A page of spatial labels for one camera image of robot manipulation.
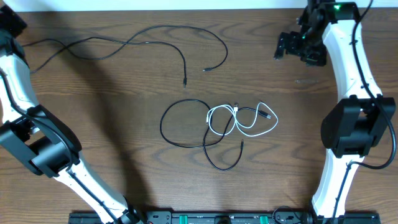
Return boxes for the long black USB cable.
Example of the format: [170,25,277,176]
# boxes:
[21,24,229,88]

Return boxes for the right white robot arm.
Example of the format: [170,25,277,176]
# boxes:
[274,1,396,223]

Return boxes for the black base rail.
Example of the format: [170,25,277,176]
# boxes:
[68,209,381,224]

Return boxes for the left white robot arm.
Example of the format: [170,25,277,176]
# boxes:
[1,5,147,223]

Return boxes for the white USB cable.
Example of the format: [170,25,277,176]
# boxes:
[206,102,279,138]

